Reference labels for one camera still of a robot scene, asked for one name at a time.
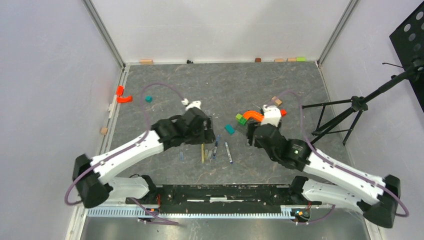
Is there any blue white pen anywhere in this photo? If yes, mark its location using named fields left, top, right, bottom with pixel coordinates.
left=224, top=141, right=233, bottom=165

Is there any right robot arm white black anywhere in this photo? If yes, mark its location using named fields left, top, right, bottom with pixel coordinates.
left=246, top=122, right=401, bottom=229

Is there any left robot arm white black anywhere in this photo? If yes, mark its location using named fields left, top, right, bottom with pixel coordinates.
left=70, top=107, right=216, bottom=209

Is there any yellow pen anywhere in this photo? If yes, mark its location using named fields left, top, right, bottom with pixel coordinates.
left=201, top=143, right=205, bottom=164

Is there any dark blue pen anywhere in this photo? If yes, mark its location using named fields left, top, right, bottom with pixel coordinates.
left=212, top=135, right=220, bottom=160

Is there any grey lego baseplate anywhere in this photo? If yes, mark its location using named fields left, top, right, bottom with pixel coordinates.
left=234, top=123, right=248, bottom=135

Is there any small red cube right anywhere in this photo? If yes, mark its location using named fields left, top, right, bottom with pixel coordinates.
left=280, top=109, right=287, bottom=117

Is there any green lego brick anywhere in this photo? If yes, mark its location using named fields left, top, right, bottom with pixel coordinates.
left=235, top=113, right=247, bottom=126

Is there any orange curved block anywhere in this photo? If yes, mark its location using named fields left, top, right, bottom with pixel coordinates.
left=242, top=110, right=264, bottom=122

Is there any teal block centre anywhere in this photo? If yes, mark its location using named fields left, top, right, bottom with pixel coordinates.
left=224, top=124, right=236, bottom=135

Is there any tan wooden block right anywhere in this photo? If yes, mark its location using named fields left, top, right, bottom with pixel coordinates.
left=271, top=96, right=283, bottom=107

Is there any small teal cube left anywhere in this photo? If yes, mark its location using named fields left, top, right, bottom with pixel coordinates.
left=145, top=95, right=153, bottom=103

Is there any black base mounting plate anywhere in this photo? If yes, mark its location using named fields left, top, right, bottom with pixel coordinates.
left=125, top=184, right=311, bottom=214

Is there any red curved block left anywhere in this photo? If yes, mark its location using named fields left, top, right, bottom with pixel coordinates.
left=116, top=95, right=133, bottom=104

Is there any lime green block back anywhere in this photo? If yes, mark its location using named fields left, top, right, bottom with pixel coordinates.
left=296, top=57, right=307, bottom=62

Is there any tan block back left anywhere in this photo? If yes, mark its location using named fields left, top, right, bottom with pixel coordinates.
left=139, top=59, right=154, bottom=65

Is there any red block upper left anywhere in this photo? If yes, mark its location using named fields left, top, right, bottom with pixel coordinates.
left=115, top=85, right=124, bottom=96

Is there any black tripod stand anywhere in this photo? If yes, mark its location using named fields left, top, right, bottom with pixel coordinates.
left=301, top=58, right=424, bottom=145

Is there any black perforated panel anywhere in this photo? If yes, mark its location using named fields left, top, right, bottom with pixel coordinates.
left=389, top=2, right=424, bottom=109

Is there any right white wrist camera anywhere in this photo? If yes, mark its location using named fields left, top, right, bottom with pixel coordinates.
left=260, top=104, right=282, bottom=127

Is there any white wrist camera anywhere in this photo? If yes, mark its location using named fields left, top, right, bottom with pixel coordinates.
left=260, top=104, right=282, bottom=127
left=181, top=98, right=202, bottom=112

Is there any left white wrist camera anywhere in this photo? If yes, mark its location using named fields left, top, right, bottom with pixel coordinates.
left=181, top=98, right=202, bottom=112

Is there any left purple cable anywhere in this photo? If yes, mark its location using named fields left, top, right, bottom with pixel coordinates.
left=63, top=83, right=186, bottom=206

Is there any tan block left rail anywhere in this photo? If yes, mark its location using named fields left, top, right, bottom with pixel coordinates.
left=100, top=127, right=108, bottom=136

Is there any toothed aluminium rail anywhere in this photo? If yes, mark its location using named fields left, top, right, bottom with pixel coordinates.
left=87, top=206, right=305, bottom=220

